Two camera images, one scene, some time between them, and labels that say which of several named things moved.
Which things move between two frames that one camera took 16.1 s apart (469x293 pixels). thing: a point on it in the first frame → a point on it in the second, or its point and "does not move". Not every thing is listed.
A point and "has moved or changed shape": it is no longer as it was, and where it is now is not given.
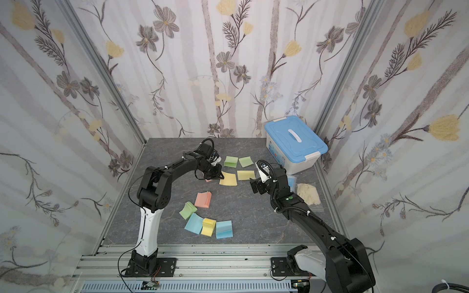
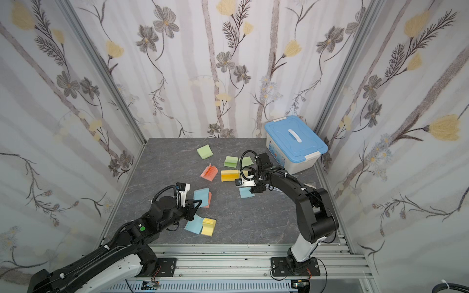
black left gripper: x=217 y=174 → x=189 y=209
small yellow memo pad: x=208 y=226 does not move
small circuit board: x=150 y=285 does not move
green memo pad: x=231 y=162 does not move
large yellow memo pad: x=230 y=179 has moved or changed shape
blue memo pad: x=224 y=229 → x=202 y=195
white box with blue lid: x=294 y=144 does not move
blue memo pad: x=195 y=223 does not move
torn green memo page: x=245 y=162 does not move
